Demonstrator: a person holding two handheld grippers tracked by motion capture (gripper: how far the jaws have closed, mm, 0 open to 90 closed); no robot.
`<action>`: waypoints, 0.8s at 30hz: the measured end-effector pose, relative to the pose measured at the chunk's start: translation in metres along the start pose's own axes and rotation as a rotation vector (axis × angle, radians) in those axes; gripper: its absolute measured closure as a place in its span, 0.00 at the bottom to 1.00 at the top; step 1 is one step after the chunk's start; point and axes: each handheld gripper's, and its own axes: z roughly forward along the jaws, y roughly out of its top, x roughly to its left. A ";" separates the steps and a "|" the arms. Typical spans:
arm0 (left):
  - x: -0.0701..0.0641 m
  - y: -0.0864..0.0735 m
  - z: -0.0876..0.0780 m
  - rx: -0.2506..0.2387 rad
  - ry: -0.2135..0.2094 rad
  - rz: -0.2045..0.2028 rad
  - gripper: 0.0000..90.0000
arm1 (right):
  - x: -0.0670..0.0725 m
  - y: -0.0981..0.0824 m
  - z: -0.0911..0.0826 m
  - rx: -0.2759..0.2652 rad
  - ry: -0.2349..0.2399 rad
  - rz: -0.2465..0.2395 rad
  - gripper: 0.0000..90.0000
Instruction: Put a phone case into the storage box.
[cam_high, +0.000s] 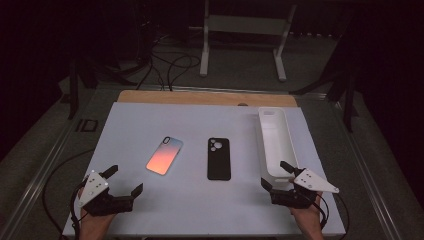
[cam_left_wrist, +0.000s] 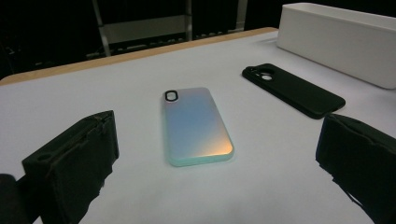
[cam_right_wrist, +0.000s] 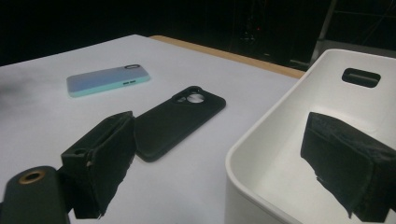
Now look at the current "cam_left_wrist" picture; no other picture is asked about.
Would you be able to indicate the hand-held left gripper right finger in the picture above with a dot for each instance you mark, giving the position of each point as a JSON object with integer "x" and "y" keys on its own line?
{"x": 361, "y": 161}

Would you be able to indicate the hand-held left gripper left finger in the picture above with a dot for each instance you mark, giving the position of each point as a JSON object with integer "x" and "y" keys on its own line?
{"x": 71, "y": 161}

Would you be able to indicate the black phone case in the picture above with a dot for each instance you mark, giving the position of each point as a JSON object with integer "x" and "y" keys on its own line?
{"x": 299, "y": 93}

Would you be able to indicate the white rectangular box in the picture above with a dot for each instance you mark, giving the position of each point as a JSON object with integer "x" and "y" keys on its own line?
{"x": 336, "y": 53}

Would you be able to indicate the iridescent phone case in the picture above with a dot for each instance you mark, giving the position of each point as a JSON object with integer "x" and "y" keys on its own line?
{"x": 196, "y": 124}

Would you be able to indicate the white table mat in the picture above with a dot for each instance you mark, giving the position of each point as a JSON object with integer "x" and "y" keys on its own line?
{"x": 93, "y": 93}

